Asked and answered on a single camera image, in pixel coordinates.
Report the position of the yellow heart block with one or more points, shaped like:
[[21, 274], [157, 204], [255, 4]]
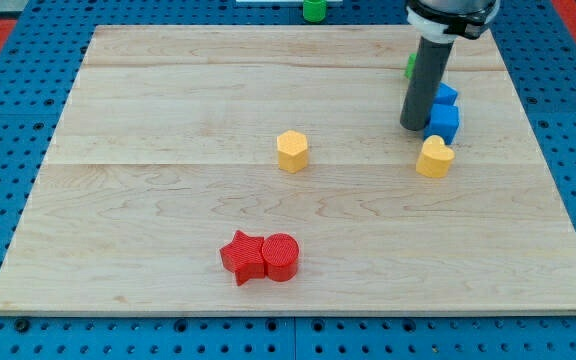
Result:
[[435, 158]]

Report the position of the yellow hexagon block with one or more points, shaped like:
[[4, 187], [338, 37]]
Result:
[[292, 151]]

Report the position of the green block behind rod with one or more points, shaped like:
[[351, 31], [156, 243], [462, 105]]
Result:
[[410, 66]]

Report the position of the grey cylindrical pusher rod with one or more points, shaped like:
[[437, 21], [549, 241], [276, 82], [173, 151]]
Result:
[[430, 63]]

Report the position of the red cylinder block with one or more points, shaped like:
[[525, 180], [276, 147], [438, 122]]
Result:
[[280, 253]]

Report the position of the blue triangular block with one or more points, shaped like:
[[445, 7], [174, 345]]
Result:
[[446, 95]]

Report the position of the blue cube block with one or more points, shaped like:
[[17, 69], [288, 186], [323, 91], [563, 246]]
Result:
[[444, 121]]

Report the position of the red star block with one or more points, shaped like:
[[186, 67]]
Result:
[[242, 256]]

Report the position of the green cylinder at top edge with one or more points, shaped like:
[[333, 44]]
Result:
[[314, 11]]

